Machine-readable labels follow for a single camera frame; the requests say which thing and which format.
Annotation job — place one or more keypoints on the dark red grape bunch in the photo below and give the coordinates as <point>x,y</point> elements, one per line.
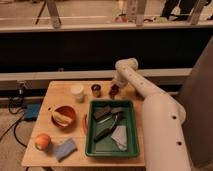
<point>113,91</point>

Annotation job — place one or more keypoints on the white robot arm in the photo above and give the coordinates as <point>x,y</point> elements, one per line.
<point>162,118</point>

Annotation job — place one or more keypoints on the small dark metal cup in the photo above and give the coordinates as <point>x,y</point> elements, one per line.
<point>96,90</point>

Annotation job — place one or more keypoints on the dark brown sponge block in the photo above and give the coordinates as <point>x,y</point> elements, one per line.
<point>102,112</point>

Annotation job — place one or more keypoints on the white plastic cup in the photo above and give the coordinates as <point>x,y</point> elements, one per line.
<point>77,90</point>

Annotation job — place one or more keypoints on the green plastic tray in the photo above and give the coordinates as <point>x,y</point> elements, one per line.
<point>107,147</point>

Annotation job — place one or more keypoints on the orange wooden bowl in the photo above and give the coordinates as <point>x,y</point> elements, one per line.
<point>67,111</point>

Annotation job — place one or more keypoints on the grey folded cloth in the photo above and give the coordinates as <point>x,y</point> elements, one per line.
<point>120,137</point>

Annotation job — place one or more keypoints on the yellow banana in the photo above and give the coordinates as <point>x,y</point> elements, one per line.
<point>61,118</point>

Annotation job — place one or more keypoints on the blue sponge cloth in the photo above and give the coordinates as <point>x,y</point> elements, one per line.
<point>65,149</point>

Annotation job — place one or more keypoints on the blue box on floor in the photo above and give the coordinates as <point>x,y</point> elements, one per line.
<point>31,112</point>

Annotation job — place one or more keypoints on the red yellow apple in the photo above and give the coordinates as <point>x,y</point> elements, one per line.
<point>42,141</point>

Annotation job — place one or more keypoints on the black handled utensil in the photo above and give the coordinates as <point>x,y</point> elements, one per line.
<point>110,129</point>

